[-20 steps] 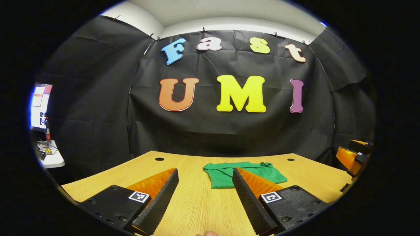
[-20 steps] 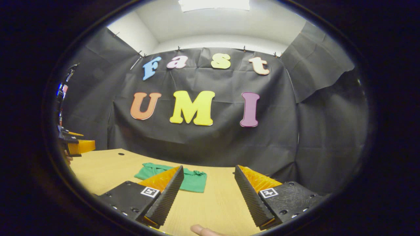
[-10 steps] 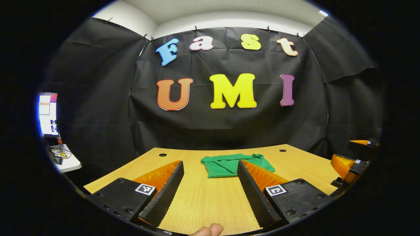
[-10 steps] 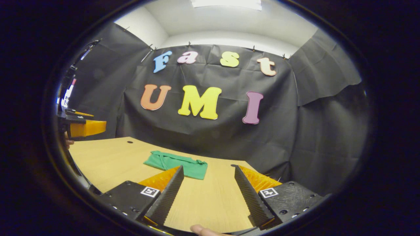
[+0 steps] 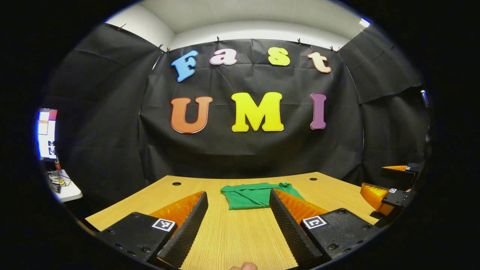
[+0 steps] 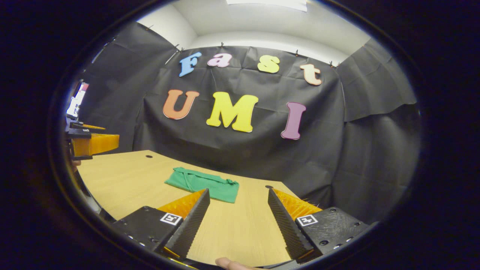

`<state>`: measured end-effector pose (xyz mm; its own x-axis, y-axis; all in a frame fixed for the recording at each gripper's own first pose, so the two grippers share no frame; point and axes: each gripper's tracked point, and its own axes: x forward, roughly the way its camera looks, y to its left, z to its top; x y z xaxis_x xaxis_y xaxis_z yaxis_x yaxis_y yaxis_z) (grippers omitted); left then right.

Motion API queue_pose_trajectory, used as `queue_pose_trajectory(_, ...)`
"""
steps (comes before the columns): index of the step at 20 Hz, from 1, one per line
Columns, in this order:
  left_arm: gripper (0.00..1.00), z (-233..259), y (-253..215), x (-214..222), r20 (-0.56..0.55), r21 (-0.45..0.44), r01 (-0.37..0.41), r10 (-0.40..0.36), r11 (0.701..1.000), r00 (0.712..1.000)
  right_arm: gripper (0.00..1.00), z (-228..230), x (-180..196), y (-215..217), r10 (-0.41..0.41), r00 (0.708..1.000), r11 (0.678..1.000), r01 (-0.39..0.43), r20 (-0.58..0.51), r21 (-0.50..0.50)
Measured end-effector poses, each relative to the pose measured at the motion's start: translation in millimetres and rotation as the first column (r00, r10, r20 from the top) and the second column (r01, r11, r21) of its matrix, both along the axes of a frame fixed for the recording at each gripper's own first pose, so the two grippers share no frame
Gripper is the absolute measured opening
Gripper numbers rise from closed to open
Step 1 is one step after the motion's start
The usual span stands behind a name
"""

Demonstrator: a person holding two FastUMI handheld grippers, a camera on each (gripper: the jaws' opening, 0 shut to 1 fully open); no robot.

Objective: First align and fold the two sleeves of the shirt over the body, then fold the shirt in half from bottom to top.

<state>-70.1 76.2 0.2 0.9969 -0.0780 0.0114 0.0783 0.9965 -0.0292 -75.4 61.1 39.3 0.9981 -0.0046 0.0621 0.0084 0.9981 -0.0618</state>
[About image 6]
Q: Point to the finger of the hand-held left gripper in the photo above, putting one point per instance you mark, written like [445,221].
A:
[77,126]
[78,133]

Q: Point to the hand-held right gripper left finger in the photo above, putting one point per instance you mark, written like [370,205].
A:
[193,225]

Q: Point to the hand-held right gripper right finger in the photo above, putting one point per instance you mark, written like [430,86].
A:
[287,228]

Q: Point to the green T-shirt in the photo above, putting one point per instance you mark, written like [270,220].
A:
[210,185]

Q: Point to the black backdrop cloth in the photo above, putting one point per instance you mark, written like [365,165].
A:
[243,150]

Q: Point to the ceiling light panel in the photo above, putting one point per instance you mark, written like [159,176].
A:
[266,4]

